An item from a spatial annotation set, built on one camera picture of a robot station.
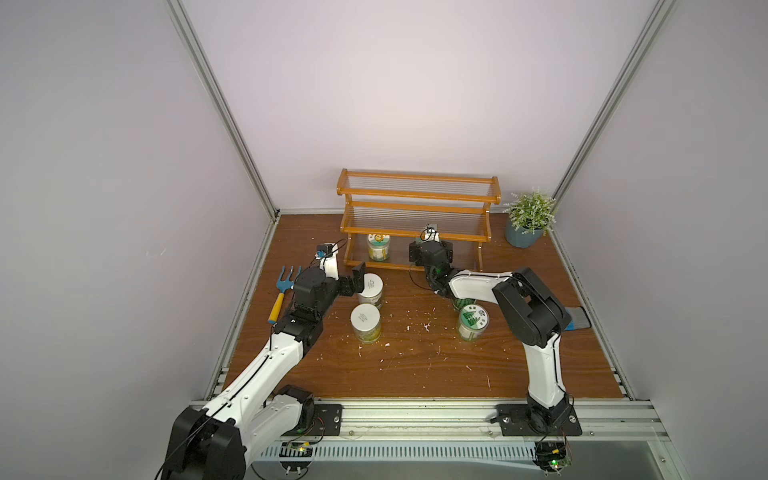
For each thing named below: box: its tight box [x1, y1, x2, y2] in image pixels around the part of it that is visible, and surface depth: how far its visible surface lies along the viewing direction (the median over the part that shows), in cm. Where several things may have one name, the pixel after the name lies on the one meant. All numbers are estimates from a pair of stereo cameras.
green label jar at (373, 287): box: [358, 272, 384, 305], surface depth 90 cm
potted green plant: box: [502, 187, 558, 248], surface depth 100 cm
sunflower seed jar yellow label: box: [367, 233, 391, 262], surface depth 102 cm
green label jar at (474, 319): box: [458, 304, 490, 342], surface depth 84 cm
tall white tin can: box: [350, 303, 381, 344], surface depth 83 cm
